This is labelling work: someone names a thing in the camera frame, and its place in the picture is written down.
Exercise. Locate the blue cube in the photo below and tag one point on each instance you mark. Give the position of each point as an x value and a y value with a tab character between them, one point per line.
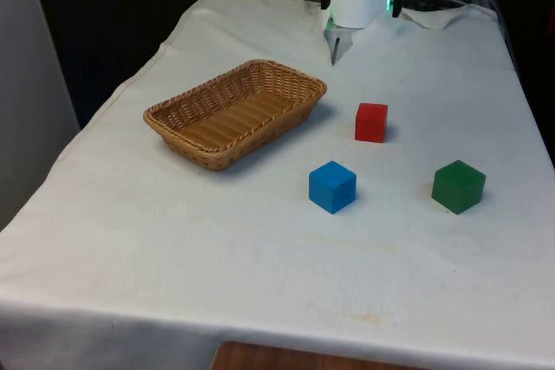
331	188

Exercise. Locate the red cube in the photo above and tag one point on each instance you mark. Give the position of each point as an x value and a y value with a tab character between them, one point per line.
370	125

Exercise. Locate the wicker basket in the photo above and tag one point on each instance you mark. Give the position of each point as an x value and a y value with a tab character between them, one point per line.
234	118

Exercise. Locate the green cube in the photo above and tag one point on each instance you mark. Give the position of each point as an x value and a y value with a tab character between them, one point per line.
457	188

